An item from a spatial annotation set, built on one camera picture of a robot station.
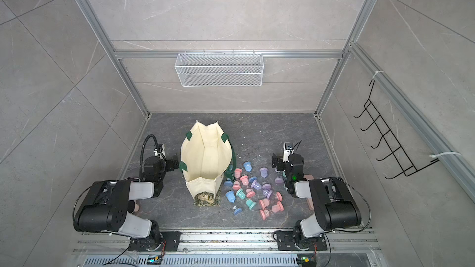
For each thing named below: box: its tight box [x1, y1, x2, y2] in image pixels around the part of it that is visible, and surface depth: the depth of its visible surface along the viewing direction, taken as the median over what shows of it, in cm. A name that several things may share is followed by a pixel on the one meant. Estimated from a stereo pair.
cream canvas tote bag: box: [178, 119, 237, 200], surface depth 87 cm
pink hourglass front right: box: [271, 200, 284, 214], surface depth 82 cm
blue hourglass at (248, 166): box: [243, 161, 253, 173], surface depth 95 cm
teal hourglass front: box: [245, 199, 257, 211], surface depth 82 cm
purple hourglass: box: [259, 166, 270, 178], surface depth 93 cm
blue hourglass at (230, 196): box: [225, 190, 236, 203], surface depth 85 cm
